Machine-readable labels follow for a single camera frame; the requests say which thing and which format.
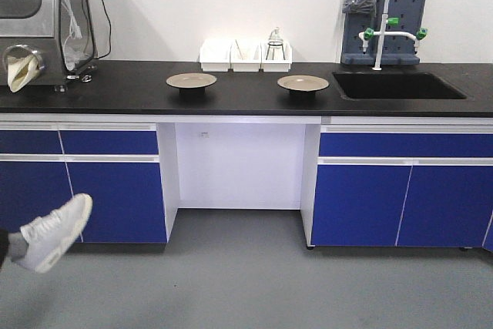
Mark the beige round plate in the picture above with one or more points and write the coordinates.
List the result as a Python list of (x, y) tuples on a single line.
[(302, 84), (191, 83)]

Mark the middle white plastic bin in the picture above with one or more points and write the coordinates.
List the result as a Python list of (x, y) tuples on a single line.
[(245, 55)]

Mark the white plastic bin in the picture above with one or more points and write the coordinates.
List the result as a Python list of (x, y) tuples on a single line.
[(215, 55), (245, 55), (276, 66)]

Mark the right white plastic bin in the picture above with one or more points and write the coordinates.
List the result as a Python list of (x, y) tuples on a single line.
[(276, 66)]

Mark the left white plastic bin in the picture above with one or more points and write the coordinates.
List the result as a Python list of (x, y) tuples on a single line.
[(215, 55)]

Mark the glass alcohol lamp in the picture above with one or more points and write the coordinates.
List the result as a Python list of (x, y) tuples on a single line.
[(274, 39)]

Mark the blue right lab cabinet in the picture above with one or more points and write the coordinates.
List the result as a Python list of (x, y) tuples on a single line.
[(397, 182)]

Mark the blue lab cabinet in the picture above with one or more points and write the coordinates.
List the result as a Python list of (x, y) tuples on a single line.
[(46, 159), (397, 182)]

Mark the black lab sink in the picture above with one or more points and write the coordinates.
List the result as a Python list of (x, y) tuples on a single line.
[(395, 85)]

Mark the white lab faucet green knobs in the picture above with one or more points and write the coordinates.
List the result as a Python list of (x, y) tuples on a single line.
[(397, 39)]

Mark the blue left lab cabinet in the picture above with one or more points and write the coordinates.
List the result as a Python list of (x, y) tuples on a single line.
[(46, 159)]

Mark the blue pegboard drying rack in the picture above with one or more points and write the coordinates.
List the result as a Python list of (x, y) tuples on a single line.
[(354, 25)]

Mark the white sneaker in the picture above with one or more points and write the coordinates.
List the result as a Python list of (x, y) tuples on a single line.
[(50, 236)]

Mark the steel port with cream glove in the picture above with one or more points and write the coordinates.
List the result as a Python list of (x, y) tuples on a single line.
[(23, 65)]

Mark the stainless steel cabinet machine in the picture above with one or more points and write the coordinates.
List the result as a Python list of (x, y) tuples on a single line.
[(60, 29)]

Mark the black wire tripod stand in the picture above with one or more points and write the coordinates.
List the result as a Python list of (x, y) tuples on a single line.
[(275, 51)]

